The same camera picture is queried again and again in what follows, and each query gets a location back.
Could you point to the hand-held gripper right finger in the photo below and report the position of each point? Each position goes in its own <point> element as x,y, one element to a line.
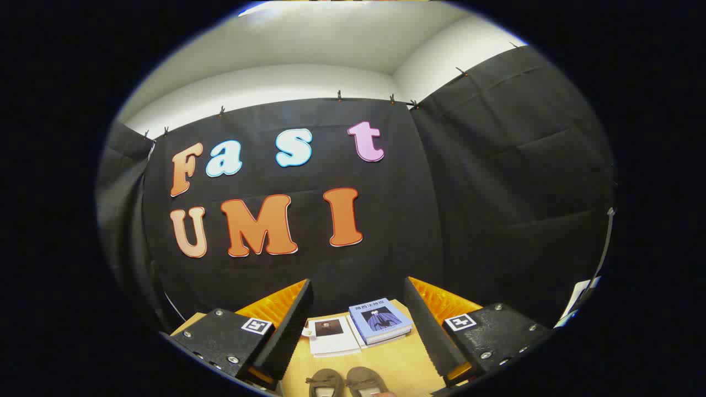
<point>427,336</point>

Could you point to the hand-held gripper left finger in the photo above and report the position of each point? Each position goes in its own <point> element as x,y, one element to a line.
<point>292,336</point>

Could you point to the brown suede moccasin shoe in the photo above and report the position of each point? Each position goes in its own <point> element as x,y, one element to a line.
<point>364,379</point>
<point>325,380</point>

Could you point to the white portrait cover book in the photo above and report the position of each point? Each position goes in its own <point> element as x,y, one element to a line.
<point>333,339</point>

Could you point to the blue cover book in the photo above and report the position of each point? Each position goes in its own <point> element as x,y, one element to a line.
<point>378,317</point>

